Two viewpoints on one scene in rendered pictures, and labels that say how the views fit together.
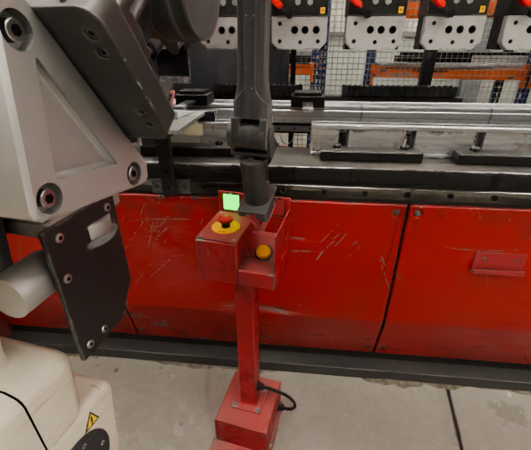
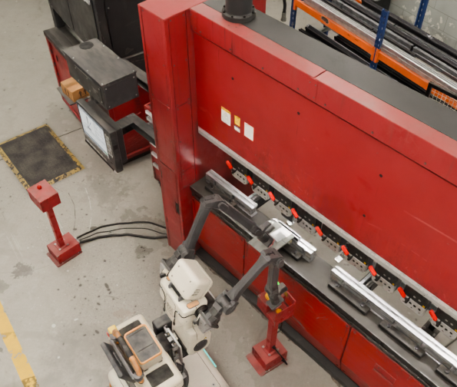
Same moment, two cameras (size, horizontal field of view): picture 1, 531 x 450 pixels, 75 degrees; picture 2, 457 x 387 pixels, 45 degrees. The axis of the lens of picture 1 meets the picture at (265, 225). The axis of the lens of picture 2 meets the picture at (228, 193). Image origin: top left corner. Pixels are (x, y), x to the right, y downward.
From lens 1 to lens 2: 303 cm
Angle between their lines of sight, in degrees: 37
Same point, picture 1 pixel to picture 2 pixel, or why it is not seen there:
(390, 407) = not seen: outside the picture
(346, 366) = (326, 365)
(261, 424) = (266, 360)
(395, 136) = (362, 297)
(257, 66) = (270, 284)
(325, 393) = (308, 368)
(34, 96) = (205, 327)
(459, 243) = (369, 355)
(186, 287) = not seen: hidden behind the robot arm
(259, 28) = (271, 279)
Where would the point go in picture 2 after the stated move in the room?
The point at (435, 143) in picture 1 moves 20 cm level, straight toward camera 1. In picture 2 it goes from (378, 311) to (349, 322)
